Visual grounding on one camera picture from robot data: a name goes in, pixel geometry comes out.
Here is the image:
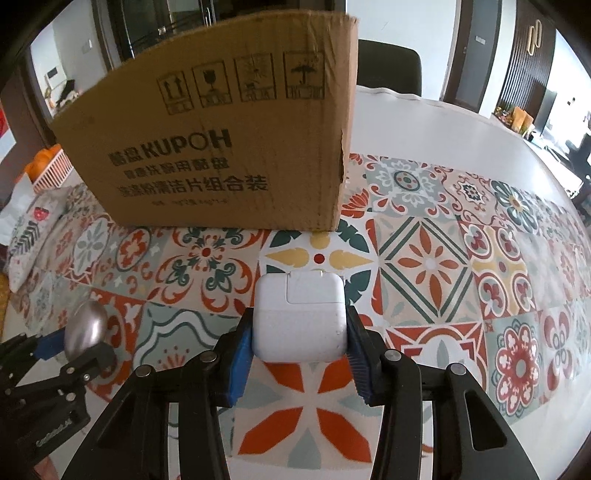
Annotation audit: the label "dark glass sliding door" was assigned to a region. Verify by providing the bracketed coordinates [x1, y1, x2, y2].
[91, 0, 346, 70]

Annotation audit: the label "white fruit basket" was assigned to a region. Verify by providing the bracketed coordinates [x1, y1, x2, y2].
[32, 149, 74, 194]

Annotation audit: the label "patterned tissue cover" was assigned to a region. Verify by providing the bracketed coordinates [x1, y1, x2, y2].
[5, 183, 88, 293]

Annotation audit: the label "patterned table runner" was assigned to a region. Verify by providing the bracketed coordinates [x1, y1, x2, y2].
[8, 154, 590, 479]

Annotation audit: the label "right dark dining chair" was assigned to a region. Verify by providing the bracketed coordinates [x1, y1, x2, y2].
[356, 39, 422, 96]

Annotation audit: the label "white square power adapter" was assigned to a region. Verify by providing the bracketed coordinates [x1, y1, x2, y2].
[252, 270, 346, 363]

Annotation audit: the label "oranges in basket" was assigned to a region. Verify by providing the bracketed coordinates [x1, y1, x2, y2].
[23, 144, 61, 182]

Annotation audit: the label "brown cardboard box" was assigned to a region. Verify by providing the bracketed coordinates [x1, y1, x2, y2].
[51, 10, 359, 231]

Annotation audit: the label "silver egg-shaped object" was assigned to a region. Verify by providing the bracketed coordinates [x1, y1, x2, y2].
[64, 300, 108, 361]

